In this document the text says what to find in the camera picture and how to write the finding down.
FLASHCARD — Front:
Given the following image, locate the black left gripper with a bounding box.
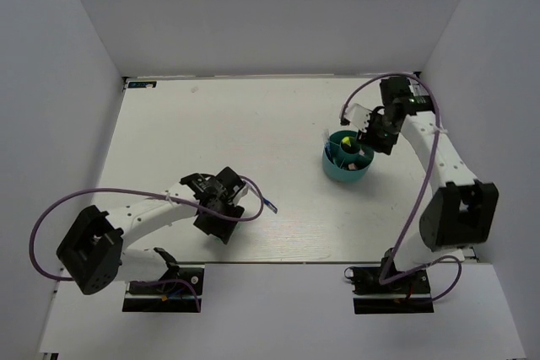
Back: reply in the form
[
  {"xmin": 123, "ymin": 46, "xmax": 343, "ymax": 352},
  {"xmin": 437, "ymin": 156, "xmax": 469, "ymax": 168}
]
[{"xmin": 194, "ymin": 196, "xmax": 245, "ymax": 243}]

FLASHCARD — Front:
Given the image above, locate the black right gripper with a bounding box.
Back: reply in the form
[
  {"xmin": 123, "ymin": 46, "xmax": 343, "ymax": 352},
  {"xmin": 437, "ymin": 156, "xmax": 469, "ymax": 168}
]
[{"xmin": 354, "ymin": 108, "xmax": 398, "ymax": 156}]

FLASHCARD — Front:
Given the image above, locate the green clear gel pen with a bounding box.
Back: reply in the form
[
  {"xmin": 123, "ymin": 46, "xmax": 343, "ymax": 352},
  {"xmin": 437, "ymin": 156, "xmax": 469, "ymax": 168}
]
[{"xmin": 322, "ymin": 128, "xmax": 330, "ymax": 150}]

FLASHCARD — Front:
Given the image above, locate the blue clear gel pen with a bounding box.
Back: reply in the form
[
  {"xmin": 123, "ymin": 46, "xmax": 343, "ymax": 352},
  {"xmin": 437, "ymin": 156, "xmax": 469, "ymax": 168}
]
[{"xmin": 325, "ymin": 140, "xmax": 339, "ymax": 165}]

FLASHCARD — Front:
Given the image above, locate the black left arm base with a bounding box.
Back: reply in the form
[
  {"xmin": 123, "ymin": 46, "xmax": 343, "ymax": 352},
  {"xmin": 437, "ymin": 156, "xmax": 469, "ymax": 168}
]
[{"xmin": 122, "ymin": 265, "xmax": 205, "ymax": 314}]

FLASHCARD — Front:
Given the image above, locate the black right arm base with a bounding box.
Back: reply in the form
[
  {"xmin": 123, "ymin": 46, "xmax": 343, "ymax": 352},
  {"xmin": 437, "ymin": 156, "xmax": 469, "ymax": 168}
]
[{"xmin": 343, "ymin": 266, "xmax": 434, "ymax": 315}]

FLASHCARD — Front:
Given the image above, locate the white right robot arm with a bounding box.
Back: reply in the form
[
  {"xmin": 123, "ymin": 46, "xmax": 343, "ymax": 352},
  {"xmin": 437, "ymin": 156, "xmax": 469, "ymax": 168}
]
[{"xmin": 352, "ymin": 73, "xmax": 499, "ymax": 292}]

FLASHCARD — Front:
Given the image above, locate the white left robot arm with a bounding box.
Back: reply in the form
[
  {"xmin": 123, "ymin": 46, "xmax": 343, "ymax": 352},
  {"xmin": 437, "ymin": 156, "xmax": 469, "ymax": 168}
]
[{"xmin": 57, "ymin": 167, "xmax": 248, "ymax": 295}]

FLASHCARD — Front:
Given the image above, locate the teal round divided organizer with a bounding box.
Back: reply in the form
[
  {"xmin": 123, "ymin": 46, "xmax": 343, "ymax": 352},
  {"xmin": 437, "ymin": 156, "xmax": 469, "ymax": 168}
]
[{"xmin": 321, "ymin": 130, "xmax": 375, "ymax": 183}]

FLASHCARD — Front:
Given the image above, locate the blue clear ballpoint pen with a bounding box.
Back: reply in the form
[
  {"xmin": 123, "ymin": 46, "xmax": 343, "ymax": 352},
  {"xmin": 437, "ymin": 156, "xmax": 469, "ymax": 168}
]
[{"xmin": 262, "ymin": 198, "xmax": 278, "ymax": 214}]

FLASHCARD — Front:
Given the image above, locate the left corner label sticker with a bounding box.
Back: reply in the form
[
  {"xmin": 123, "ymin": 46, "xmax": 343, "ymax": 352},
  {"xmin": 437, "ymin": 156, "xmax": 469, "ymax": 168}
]
[{"xmin": 127, "ymin": 81, "xmax": 157, "ymax": 89}]

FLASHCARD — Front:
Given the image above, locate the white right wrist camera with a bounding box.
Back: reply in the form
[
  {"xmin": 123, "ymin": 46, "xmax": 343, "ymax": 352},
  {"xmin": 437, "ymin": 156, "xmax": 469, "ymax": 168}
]
[{"xmin": 340, "ymin": 103, "xmax": 372, "ymax": 133}]

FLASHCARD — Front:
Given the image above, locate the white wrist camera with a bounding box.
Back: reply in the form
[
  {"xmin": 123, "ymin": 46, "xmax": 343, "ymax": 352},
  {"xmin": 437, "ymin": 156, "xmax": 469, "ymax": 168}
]
[
  {"xmin": 230, "ymin": 180, "xmax": 250, "ymax": 205},
  {"xmin": 340, "ymin": 103, "xmax": 372, "ymax": 133}
]

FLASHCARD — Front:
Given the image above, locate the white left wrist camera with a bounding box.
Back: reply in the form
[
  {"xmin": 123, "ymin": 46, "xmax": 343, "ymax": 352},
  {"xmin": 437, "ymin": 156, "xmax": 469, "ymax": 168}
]
[{"xmin": 230, "ymin": 180, "xmax": 250, "ymax": 205}]

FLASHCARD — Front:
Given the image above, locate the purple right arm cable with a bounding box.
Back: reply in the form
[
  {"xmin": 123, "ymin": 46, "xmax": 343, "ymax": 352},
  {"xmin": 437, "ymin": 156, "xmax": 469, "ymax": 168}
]
[{"xmin": 339, "ymin": 72, "xmax": 462, "ymax": 303}]

